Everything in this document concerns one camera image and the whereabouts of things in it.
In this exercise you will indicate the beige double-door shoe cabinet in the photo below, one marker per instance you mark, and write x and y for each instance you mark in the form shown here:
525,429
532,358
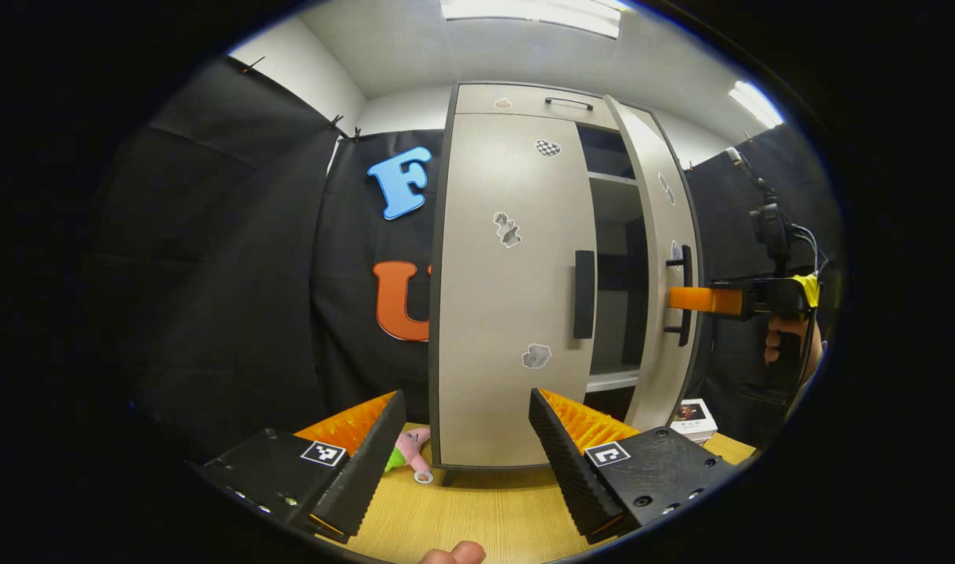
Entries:
508,313

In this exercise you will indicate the ceiling light panel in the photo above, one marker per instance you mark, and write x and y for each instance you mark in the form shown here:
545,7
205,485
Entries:
755,103
532,12

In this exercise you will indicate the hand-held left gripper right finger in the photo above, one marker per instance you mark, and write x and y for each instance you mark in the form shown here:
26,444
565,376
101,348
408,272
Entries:
563,454

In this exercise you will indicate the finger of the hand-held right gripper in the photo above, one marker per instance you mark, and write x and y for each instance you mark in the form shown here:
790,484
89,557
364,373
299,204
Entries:
704,300

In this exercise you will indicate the pink starfish plush toy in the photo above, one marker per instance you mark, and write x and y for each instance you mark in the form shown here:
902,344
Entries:
408,450

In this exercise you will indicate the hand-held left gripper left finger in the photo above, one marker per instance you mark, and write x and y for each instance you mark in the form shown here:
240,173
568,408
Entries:
371,454

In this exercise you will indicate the beige cabinet top panel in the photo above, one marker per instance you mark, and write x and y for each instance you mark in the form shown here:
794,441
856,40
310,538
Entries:
524,100

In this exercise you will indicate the white cabinet shelf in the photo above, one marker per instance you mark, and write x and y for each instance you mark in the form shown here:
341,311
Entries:
612,178

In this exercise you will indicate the white cabinet bottom board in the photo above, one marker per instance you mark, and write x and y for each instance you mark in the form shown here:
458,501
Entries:
612,381

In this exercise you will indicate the beige shoe cabinet door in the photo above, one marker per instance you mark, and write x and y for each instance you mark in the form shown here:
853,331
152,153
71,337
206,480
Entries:
508,313
657,352

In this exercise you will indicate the small white picture box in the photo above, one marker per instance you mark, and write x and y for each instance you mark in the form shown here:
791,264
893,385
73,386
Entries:
692,419

